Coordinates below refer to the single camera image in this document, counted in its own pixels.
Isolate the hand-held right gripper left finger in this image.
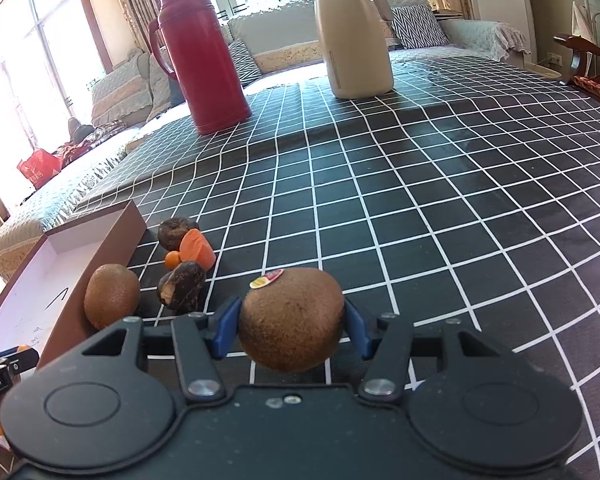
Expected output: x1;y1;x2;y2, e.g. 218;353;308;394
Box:
81;298;243;403

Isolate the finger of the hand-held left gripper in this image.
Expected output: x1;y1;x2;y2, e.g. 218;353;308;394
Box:
0;346;40;377

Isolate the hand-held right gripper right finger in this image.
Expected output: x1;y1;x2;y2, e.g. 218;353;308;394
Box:
344;299;507;404

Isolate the dark brown cracked fruit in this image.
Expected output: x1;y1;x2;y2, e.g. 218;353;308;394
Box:
157;261;207;312

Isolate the brown kiwi with sticker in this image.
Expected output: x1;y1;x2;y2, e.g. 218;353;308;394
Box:
238;267;346;373

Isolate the brown cardboard box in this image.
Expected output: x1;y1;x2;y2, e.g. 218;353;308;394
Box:
0;199;148;453

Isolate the orange carrot piece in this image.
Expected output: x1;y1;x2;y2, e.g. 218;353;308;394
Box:
179;228;217;270

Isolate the dark brown round fruit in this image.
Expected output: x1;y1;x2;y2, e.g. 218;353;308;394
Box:
158;217;200;252

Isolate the black checked tablecloth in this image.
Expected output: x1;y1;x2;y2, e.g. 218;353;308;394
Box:
0;52;600;480

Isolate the red plastic bag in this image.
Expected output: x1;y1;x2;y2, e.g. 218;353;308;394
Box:
17;149;63;188

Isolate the pile of clothes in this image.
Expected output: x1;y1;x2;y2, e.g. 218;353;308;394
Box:
55;116;131;166

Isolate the dark blue cushion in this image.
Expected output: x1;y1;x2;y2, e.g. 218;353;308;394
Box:
169;77;188;108

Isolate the sofa with quilted covers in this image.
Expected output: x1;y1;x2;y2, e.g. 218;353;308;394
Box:
0;0;531;281

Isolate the zigzag patterned cushion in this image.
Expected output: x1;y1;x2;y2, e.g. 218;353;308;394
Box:
227;39;264;88
386;4;451;51

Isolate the red thermos flask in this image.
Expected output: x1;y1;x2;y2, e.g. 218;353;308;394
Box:
147;0;252;136

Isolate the cream thermos jug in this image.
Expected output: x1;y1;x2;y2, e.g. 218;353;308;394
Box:
309;0;396;100

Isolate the dark wooden armchair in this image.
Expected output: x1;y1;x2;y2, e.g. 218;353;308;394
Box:
554;2;600;108

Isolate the white standing air conditioner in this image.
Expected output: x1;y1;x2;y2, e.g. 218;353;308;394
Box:
460;0;538;66

